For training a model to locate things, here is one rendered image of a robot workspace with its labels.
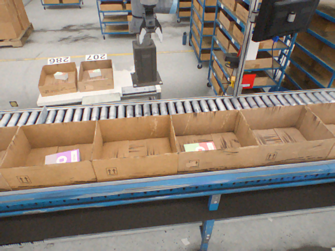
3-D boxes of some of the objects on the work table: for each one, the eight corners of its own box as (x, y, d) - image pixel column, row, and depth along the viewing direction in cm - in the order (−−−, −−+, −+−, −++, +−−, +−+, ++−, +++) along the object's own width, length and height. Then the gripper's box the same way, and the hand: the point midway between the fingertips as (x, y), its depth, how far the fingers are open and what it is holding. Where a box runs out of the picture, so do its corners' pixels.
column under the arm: (130, 73, 233) (126, 38, 211) (157, 70, 237) (156, 36, 216) (133, 87, 213) (129, 51, 192) (162, 84, 217) (162, 48, 196)
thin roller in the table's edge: (155, 91, 213) (155, 89, 211) (122, 94, 208) (122, 92, 207) (155, 89, 214) (155, 87, 213) (122, 93, 210) (122, 91, 208)
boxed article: (65, 80, 222) (64, 75, 219) (55, 79, 224) (53, 74, 221) (68, 77, 226) (67, 72, 223) (58, 76, 228) (57, 71, 225)
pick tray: (113, 68, 240) (111, 59, 234) (114, 89, 211) (112, 78, 205) (83, 71, 236) (80, 61, 230) (80, 92, 207) (77, 82, 201)
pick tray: (78, 71, 236) (75, 61, 230) (77, 92, 208) (74, 81, 201) (46, 74, 230) (42, 65, 224) (41, 97, 202) (37, 86, 195)
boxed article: (89, 75, 229) (88, 70, 226) (100, 73, 232) (99, 68, 229) (90, 77, 225) (89, 73, 222) (101, 75, 228) (100, 71, 225)
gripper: (164, -1, 130) (164, 37, 144) (131, 0, 128) (135, 39, 142) (166, 4, 123) (166, 44, 138) (132, 6, 121) (136, 46, 136)
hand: (151, 43), depth 137 cm, fingers open, 10 cm apart
